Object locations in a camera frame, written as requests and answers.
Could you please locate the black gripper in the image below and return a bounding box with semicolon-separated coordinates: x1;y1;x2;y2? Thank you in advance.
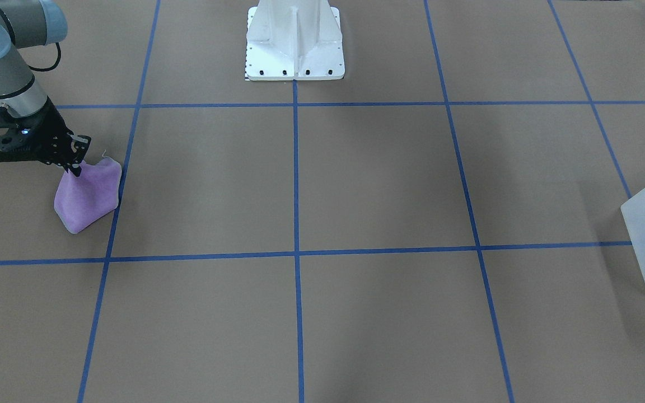
20;99;92;177

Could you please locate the purple microfiber cloth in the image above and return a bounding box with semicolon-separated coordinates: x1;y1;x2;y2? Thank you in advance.
54;155;123;234

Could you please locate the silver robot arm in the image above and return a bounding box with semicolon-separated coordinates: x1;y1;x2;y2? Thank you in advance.
0;1;91;176

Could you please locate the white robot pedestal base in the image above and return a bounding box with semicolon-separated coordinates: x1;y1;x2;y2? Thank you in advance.
244;1;345;81

